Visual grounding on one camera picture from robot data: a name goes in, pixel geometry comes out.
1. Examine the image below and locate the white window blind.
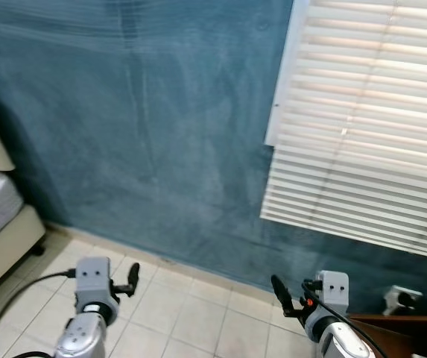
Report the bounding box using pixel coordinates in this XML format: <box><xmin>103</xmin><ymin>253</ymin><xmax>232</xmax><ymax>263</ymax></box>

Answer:
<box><xmin>260</xmin><ymin>0</ymin><xmax>427</xmax><ymax>262</ymax></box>

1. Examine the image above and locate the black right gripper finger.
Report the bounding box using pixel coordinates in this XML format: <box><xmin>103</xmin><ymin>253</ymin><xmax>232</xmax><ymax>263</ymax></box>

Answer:
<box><xmin>271</xmin><ymin>274</ymin><xmax>294</xmax><ymax>315</ymax></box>

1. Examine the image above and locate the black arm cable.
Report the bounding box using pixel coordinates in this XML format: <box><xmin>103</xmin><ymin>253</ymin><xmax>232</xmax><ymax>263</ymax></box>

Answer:
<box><xmin>0</xmin><ymin>270</ymin><xmax>76</xmax><ymax>358</ymax></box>
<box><xmin>303</xmin><ymin>280</ymin><xmax>389</xmax><ymax>358</ymax></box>

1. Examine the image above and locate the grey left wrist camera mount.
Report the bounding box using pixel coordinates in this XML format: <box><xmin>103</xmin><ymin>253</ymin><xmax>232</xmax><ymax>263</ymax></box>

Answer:
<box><xmin>73</xmin><ymin>257</ymin><xmax>118</xmax><ymax>314</ymax></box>

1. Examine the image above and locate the cream bed base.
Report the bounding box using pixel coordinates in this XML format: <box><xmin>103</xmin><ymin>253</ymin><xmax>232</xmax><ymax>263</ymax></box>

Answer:
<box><xmin>0</xmin><ymin>205</ymin><xmax>48</xmax><ymax>303</ymax></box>

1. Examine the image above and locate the brown wooden furniture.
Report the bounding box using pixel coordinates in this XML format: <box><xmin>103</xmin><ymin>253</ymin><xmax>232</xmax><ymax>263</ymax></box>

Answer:
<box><xmin>347</xmin><ymin>313</ymin><xmax>427</xmax><ymax>358</ymax></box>

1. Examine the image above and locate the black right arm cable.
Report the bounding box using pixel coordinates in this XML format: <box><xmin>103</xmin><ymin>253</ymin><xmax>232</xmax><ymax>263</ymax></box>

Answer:
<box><xmin>303</xmin><ymin>280</ymin><xmax>389</xmax><ymax>358</ymax></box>

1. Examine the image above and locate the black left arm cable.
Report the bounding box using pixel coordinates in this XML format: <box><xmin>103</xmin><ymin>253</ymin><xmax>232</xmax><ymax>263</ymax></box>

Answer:
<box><xmin>0</xmin><ymin>270</ymin><xmax>76</xmax><ymax>358</ymax></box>

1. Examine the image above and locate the white wall socket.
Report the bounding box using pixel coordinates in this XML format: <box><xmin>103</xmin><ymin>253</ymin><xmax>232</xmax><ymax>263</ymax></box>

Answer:
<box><xmin>383</xmin><ymin>286</ymin><xmax>424</xmax><ymax>315</ymax></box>

